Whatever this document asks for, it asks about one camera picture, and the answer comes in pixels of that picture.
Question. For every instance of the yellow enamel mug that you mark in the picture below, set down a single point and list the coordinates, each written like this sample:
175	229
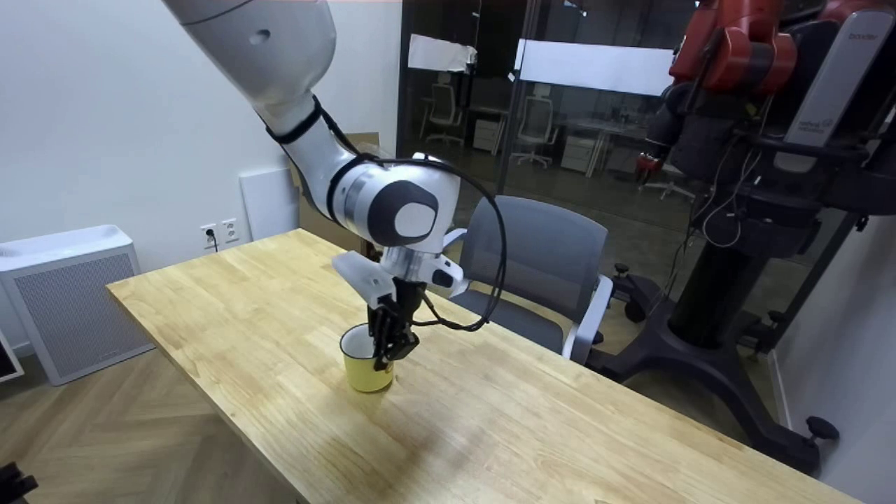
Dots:
358	374

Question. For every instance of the small white sign on glass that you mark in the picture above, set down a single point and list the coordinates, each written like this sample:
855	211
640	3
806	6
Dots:
439	55

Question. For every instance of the white wall outlet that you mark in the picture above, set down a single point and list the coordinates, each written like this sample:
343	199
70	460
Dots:
222	234

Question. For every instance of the white mesh office chair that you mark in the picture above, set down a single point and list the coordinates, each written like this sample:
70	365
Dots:
532	129
442	113

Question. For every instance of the white low cabinet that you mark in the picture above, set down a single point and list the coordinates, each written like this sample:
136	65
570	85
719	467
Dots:
70	297

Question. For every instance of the black floor object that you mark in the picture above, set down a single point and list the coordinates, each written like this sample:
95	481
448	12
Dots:
14	482

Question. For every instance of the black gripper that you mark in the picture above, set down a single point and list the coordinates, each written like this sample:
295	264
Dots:
403	297

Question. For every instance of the grey office chair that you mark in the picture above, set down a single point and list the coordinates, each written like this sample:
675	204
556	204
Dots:
550	253

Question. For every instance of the large white sign on glass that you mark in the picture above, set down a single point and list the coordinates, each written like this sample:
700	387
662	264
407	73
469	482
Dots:
592	69

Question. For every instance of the white wall panel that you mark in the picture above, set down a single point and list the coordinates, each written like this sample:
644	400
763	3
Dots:
270	199

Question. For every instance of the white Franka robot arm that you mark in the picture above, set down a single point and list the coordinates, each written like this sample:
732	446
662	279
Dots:
280	58

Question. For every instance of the red and black robot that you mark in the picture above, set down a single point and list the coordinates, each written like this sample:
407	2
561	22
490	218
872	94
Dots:
738	187

